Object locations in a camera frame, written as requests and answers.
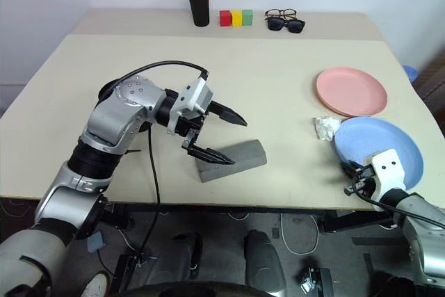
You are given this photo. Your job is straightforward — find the small grey-blue box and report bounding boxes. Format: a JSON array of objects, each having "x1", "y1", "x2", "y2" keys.
[{"x1": 86, "y1": 230, "x2": 105, "y2": 252}]

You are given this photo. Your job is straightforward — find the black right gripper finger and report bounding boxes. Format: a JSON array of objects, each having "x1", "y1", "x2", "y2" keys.
[{"x1": 339, "y1": 159, "x2": 365, "y2": 175}]

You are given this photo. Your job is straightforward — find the pink plate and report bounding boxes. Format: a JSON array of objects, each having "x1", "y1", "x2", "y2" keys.
[{"x1": 315, "y1": 67, "x2": 389, "y2": 118}]

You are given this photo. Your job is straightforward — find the tortoiseshell glasses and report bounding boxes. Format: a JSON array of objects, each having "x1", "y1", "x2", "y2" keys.
[{"x1": 264, "y1": 8, "x2": 298, "y2": 20}]

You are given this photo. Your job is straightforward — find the white floor cable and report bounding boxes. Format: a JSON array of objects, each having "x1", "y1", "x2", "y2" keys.
[{"x1": 280, "y1": 212, "x2": 320, "y2": 255}]

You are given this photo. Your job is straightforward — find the crumpled white paper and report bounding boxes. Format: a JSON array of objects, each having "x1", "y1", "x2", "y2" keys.
[{"x1": 311, "y1": 115, "x2": 342, "y2": 143}]

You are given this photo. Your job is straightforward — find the dark mesh chair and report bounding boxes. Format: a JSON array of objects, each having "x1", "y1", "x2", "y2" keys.
[{"x1": 413, "y1": 53, "x2": 445, "y2": 127}]

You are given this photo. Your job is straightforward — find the black sunglasses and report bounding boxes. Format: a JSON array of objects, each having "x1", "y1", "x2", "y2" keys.
[{"x1": 266, "y1": 17, "x2": 307, "y2": 34}]

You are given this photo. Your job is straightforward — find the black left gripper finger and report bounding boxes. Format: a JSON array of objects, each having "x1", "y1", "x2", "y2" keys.
[
  {"x1": 209, "y1": 101, "x2": 248, "y2": 127},
  {"x1": 180, "y1": 129, "x2": 236, "y2": 166}
]

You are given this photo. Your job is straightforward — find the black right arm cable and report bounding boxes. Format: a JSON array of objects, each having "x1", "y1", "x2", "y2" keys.
[{"x1": 343, "y1": 185, "x2": 445, "y2": 230}]

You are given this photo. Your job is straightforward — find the light blue plate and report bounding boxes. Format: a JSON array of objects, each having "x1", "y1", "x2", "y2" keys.
[{"x1": 333, "y1": 117, "x2": 424, "y2": 191}]

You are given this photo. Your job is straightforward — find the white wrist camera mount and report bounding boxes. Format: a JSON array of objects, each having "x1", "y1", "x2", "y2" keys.
[
  {"x1": 166, "y1": 77, "x2": 216, "y2": 135},
  {"x1": 363, "y1": 148, "x2": 407, "y2": 204}
]

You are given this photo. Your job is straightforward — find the white shoe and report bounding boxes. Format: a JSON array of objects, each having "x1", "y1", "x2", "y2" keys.
[{"x1": 81, "y1": 271, "x2": 111, "y2": 297}]

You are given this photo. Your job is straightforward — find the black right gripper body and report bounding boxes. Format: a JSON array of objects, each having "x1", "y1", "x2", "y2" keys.
[{"x1": 344, "y1": 166, "x2": 378, "y2": 198}]

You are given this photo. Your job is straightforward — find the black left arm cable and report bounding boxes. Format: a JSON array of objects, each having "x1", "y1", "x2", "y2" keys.
[{"x1": 116, "y1": 61, "x2": 209, "y2": 258}]

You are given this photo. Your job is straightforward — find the black table frame beam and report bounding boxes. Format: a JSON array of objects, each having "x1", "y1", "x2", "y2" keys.
[{"x1": 319, "y1": 209, "x2": 397, "y2": 234}]

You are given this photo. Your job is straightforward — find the black pen holder cup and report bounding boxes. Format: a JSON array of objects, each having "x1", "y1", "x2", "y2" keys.
[{"x1": 187, "y1": 0, "x2": 211, "y2": 28}]

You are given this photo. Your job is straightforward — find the grey glasses case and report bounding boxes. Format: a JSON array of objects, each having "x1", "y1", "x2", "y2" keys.
[{"x1": 194, "y1": 139, "x2": 268, "y2": 183}]

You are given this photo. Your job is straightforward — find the black metal foot bracket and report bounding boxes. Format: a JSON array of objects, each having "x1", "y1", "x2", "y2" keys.
[
  {"x1": 299, "y1": 266, "x2": 335, "y2": 297},
  {"x1": 111, "y1": 253, "x2": 157, "y2": 294}
]

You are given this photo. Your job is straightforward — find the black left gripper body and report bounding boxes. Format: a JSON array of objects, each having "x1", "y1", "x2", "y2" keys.
[{"x1": 175, "y1": 111, "x2": 209, "y2": 138}]

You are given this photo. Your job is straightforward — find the dark grey rounded shape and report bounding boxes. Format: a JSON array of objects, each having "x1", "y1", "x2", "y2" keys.
[{"x1": 244, "y1": 230, "x2": 288, "y2": 293}]

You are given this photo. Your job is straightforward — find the blue round stool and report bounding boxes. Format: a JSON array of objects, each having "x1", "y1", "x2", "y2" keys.
[{"x1": 402, "y1": 65, "x2": 420, "y2": 83}]

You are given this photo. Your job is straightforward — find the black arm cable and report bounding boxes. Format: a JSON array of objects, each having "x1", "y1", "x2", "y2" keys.
[
  {"x1": 343, "y1": 185, "x2": 445, "y2": 230},
  {"x1": 116, "y1": 61, "x2": 209, "y2": 258}
]

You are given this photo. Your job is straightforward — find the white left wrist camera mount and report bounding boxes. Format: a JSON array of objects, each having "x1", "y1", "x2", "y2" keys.
[{"x1": 166, "y1": 77, "x2": 216, "y2": 135}]

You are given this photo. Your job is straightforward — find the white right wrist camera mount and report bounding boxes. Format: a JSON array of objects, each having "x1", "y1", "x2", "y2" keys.
[{"x1": 363, "y1": 148, "x2": 407, "y2": 204}]

